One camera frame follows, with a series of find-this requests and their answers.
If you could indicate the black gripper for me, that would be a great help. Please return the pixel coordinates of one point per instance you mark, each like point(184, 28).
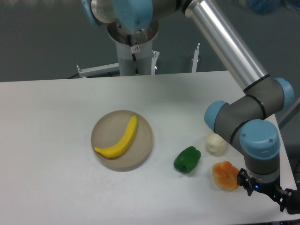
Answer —
point(287, 199)

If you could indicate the yellow toy banana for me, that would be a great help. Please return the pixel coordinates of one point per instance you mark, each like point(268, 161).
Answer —
point(123, 144)

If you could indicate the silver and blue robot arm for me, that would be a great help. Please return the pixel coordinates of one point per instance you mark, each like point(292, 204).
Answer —
point(133, 24)

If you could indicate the beige round plate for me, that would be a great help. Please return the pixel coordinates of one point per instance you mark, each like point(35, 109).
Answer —
point(109, 130)

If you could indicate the orange toy bell pepper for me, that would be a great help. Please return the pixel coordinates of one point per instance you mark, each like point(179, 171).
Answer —
point(225, 175)

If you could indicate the white toy garlic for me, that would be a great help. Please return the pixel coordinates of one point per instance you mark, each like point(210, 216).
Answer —
point(215, 144)

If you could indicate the green toy bell pepper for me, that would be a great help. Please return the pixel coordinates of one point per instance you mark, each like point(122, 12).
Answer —
point(187, 160)

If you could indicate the white metal upright post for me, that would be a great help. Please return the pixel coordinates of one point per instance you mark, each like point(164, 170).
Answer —
point(195, 60)

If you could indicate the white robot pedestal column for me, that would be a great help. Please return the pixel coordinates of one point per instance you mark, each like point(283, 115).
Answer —
point(136, 59)

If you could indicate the white metal frame bracket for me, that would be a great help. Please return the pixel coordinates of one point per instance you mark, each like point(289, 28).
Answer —
point(97, 71)

